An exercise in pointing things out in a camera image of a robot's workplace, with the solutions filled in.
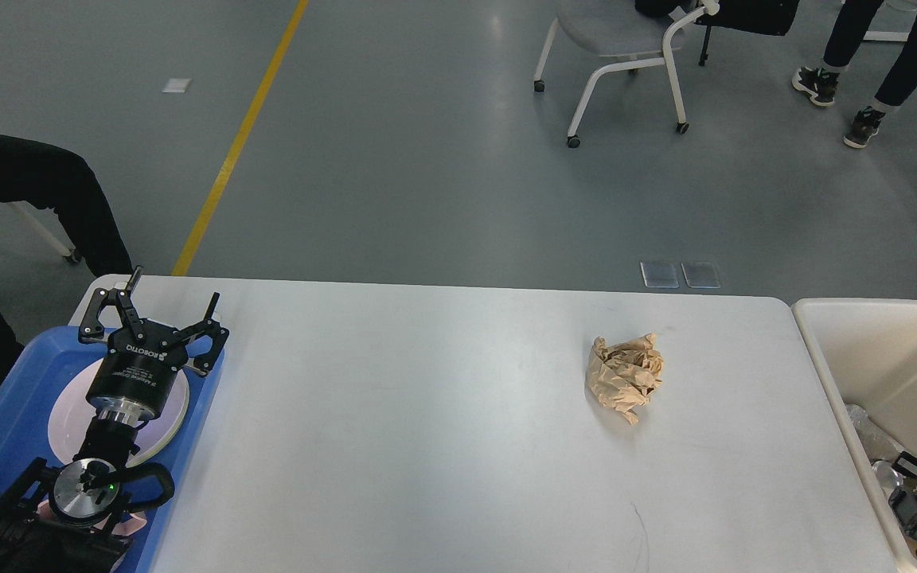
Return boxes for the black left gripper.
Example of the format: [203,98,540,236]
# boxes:
[79,266,231,423]

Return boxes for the small silver foil bag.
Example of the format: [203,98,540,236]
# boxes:
[845,403,905,464]

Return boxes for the pink plate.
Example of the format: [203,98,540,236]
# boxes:
[47,358,190,466]

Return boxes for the brown paper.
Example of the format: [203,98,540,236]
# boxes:
[585,333,665,427]

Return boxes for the crushed red can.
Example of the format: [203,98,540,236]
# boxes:
[871,459,905,496]

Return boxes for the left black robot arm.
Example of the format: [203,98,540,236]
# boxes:
[0,271,230,572]

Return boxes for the beige plastic bin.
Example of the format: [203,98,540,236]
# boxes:
[792,298,917,572]

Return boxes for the person in black left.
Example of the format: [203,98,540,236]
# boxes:
[0,134,134,384]

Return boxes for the white desk leg base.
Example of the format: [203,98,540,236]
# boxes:
[864,30,910,43]

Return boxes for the walking person black sneakers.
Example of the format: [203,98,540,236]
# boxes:
[634,0,917,150]

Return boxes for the grey white office chair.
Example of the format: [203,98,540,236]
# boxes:
[533,1,721,149]

